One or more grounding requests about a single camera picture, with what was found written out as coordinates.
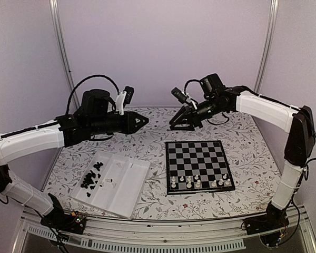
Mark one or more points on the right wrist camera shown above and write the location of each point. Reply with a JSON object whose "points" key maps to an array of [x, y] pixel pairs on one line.
{"points": [[184, 97]]}

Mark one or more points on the pile of black chess pieces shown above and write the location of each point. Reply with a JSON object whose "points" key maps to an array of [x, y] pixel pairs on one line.
{"points": [[91, 178]]}

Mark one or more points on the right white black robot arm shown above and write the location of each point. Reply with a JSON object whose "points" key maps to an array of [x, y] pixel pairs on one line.
{"points": [[296, 122]]}

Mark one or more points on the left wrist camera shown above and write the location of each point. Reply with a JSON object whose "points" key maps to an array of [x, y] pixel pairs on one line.
{"points": [[123, 99]]}

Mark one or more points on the white plastic compartment tray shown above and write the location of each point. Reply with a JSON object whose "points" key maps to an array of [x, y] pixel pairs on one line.
{"points": [[119, 198]]}

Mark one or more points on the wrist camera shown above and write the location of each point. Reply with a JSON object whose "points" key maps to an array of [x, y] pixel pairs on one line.
{"points": [[123, 99], [184, 97]]}

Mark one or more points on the right aluminium frame post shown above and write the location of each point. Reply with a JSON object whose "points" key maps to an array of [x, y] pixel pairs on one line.
{"points": [[270, 29]]}

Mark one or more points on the floral patterned table mat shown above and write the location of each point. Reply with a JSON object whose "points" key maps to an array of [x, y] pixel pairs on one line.
{"points": [[254, 172]]}

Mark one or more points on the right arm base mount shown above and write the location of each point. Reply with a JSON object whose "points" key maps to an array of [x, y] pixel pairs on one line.
{"points": [[266, 224]]}

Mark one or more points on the white chess king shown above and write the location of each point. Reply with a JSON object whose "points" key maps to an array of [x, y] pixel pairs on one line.
{"points": [[198, 183]]}

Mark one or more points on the left aluminium frame post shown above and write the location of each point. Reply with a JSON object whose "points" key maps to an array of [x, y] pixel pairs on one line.
{"points": [[61, 43]]}

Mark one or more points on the aluminium frame post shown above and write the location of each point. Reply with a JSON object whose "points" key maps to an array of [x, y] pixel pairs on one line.
{"points": [[270, 29], [61, 43]]}

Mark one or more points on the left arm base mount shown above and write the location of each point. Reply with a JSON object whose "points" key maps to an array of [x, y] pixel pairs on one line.
{"points": [[73, 222]]}

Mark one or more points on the front aluminium rail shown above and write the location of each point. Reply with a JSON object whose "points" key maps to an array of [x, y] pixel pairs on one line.
{"points": [[104, 234]]}

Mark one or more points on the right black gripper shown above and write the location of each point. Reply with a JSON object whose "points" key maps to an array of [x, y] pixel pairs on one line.
{"points": [[195, 120]]}

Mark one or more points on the black silver chess board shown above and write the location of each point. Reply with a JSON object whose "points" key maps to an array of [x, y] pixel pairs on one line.
{"points": [[205, 158]]}

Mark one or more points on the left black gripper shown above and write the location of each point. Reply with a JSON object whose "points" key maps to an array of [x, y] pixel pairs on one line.
{"points": [[131, 127]]}

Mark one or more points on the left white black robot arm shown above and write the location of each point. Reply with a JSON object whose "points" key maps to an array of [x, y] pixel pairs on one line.
{"points": [[57, 133]]}

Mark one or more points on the pile of white chess pieces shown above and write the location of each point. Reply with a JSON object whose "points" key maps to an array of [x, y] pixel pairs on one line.
{"points": [[110, 173]]}

